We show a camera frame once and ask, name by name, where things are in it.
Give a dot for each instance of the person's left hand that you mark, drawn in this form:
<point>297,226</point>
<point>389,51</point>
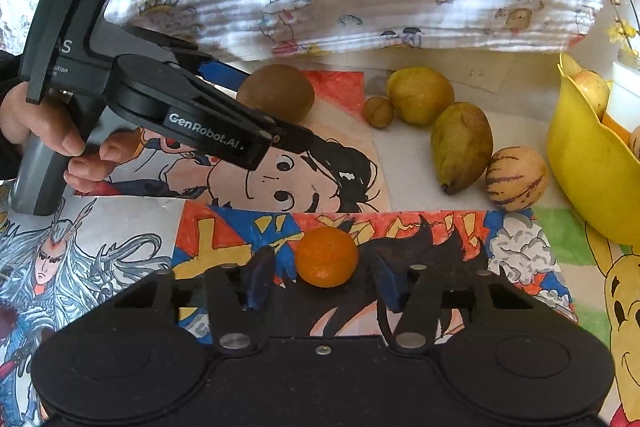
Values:
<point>45,122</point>

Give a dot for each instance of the striped pepino melon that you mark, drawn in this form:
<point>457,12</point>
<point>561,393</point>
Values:
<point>635,142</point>
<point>516,179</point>

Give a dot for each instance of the person's left forearm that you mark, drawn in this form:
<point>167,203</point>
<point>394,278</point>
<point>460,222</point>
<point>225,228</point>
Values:
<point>7,72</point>

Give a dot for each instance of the white jar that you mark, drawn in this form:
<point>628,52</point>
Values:
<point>624,97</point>

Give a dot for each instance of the yellow scalloped bowl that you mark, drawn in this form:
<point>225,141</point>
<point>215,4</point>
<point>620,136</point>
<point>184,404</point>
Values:
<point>585,167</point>

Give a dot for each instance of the yellow flower sprig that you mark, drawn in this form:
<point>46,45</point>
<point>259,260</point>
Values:
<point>622,29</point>

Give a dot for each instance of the brown kiwi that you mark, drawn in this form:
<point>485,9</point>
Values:
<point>277,94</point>

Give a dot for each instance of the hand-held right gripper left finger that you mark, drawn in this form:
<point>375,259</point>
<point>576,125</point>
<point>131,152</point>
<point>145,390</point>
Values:
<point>260,279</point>

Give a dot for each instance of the round yellow pear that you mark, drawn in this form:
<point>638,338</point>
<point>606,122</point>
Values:
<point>420,96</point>

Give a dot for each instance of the long green pear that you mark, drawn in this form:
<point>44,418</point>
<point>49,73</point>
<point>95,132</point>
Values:
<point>461,147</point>

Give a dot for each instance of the small brown round fruit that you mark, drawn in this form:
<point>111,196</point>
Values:
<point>378,112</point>

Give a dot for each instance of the yellow fruit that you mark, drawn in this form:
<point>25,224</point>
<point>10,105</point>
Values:
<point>592,92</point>

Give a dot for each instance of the small orange mandarin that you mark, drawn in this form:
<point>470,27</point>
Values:
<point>326,257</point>

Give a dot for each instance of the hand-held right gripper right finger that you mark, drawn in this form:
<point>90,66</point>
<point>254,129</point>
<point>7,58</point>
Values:
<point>390,282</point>

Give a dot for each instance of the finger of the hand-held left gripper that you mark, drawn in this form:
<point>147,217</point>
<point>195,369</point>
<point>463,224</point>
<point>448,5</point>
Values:
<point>220,72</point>
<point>225,127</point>

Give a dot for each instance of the spiky hair fighter drawing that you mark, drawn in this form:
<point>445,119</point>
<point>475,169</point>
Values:
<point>450,237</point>

